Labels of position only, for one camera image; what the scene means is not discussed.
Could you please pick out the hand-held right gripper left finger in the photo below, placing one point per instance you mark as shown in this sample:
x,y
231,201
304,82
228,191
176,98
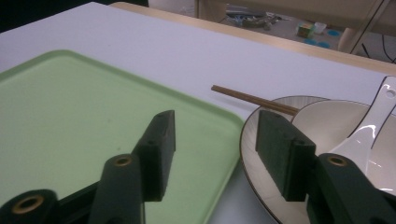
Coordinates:
x,y
158,149

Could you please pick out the metal stand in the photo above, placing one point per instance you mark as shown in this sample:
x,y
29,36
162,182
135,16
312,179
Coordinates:
x,y
369,26

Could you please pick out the clear plastic cup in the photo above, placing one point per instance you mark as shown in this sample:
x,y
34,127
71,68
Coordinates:
x,y
320,27

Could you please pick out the colourful cube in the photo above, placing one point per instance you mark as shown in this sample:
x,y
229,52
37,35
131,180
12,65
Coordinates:
x,y
305,30

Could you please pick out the brown wooden chopstick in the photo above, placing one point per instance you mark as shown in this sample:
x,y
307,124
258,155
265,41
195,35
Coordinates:
x,y
243,95
280,109

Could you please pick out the light green plastic tray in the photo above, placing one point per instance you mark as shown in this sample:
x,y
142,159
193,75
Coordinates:
x,y
74,118

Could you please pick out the white plate with dark rim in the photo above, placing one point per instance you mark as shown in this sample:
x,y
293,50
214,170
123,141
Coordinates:
x,y
249,146

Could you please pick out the blue round disc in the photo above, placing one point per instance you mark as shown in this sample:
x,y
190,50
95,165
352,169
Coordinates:
x,y
323,44
310,41
333,32

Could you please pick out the beige cardboard roll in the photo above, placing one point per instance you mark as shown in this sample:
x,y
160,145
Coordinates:
x,y
345,39

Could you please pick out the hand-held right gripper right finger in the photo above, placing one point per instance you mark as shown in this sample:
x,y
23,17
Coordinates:
x,y
280,149

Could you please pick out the white bowl with dark rim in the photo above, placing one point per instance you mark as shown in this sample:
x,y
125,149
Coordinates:
x,y
327,124

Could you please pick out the white ceramic spoon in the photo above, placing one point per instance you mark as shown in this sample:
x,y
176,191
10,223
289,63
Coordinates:
x,y
370,124

